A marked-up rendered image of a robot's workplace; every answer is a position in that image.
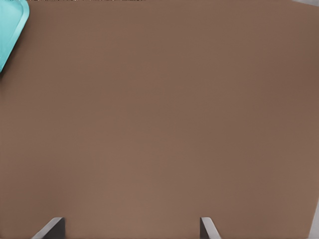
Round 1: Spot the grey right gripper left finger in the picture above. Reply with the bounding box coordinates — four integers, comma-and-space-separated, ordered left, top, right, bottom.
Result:
31, 217, 66, 239

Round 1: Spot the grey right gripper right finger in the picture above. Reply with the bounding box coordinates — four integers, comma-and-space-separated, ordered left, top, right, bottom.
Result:
199, 216, 221, 239

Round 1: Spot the turquoise plastic tray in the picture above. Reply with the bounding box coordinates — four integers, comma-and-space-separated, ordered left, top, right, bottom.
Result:
0, 0, 30, 74

